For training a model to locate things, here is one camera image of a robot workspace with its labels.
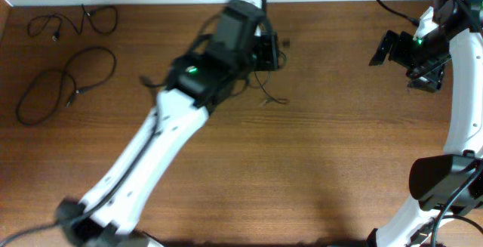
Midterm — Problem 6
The black USB cable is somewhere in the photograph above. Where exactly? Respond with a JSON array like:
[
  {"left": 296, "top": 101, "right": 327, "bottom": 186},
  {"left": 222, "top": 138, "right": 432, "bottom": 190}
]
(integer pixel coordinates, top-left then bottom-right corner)
[
  {"left": 15, "top": 46, "right": 117, "bottom": 127},
  {"left": 241, "top": 39, "right": 291, "bottom": 107},
  {"left": 26, "top": 4, "right": 118, "bottom": 42}
]

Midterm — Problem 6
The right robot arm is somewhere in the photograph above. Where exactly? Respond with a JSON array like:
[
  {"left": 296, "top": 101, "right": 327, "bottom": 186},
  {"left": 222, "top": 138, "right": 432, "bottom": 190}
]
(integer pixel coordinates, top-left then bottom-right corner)
[{"left": 365, "top": 0, "right": 482, "bottom": 247}]

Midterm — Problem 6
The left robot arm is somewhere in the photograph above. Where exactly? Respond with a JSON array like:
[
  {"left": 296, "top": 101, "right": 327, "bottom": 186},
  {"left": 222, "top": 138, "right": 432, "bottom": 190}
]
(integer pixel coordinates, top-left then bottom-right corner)
[{"left": 56, "top": 0, "right": 278, "bottom": 247}]

